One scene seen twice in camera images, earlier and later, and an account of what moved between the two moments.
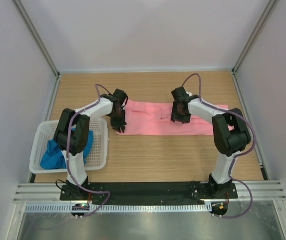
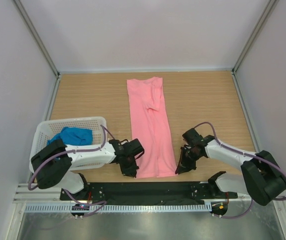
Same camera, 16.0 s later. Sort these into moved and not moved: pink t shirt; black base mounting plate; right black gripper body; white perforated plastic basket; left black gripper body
Moved: pink t shirt; right black gripper body; left black gripper body
Not moved: white perforated plastic basket; black base mounting plate
